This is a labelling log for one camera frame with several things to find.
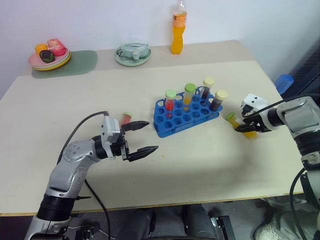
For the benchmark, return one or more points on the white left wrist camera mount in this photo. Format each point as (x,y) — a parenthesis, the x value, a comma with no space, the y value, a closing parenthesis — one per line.
(111,130)

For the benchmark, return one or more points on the orange toy food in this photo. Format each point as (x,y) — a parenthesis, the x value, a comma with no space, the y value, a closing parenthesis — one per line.
(41,47)

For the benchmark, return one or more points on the dark purple green toy food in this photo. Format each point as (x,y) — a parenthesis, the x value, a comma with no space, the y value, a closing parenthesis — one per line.
(47,56)

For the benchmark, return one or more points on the dark rounded shape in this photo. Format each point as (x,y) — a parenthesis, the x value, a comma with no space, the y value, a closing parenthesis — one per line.
(197,222)

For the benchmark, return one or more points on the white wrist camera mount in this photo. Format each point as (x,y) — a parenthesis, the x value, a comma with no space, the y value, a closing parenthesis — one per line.
(255,101)
(111,130)

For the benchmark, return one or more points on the pink plate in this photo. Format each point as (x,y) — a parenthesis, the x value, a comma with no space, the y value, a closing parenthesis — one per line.
(35,61)

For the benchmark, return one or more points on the orange soda bottle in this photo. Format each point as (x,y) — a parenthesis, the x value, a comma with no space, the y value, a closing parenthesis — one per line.
(178,37)

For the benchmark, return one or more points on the red test tube green cap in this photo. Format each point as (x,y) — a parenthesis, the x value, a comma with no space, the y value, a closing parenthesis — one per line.
(170,103)
(127,117)

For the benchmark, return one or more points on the black object beside table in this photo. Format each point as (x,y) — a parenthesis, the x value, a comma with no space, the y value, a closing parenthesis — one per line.
(308,70)

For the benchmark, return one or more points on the light green plate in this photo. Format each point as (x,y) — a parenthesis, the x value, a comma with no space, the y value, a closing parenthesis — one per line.
(132,62)

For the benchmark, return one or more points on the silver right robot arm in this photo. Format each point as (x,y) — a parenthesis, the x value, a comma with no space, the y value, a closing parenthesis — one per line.
(300,117)

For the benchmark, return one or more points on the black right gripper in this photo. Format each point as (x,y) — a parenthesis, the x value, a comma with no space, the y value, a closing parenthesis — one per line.
(257,122)

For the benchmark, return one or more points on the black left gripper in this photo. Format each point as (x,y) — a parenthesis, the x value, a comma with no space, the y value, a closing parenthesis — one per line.
(120,148)

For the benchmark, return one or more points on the green placemat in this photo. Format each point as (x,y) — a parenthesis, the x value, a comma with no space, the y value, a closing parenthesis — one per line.
(83,62)

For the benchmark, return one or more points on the yellow test tube green cap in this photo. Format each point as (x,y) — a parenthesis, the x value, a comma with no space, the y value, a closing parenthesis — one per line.
(233,119)
(188,96)

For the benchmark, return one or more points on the blue test tube rack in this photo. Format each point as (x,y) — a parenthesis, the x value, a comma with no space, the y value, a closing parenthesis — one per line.
(180,121)

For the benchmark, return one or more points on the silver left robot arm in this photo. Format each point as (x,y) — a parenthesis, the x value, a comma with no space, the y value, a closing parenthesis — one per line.
(62,172)

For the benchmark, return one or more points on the yellow plate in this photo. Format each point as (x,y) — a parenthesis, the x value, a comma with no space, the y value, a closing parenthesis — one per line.
(65,62)

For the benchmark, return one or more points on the grey trouser leg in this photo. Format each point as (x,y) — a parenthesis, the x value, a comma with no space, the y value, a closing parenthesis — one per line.
(287,220)

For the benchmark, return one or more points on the pink toy food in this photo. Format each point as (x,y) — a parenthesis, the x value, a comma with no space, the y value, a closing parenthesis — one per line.
(57,46)

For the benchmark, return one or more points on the black flat pedal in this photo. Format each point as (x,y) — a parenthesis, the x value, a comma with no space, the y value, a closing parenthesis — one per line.
(223,226)

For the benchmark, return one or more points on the blue ribbed object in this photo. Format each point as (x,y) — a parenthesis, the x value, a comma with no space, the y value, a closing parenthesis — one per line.
(284,83)

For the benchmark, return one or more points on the dark test tube cream cap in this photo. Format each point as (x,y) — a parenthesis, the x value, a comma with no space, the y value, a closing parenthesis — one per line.
(207,90)
(217,101)

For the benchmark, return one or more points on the white shoe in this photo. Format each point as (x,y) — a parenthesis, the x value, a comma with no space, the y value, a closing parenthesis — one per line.
(267,232)

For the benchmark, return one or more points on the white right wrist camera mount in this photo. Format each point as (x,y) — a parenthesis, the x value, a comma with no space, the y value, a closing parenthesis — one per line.
(255,101)

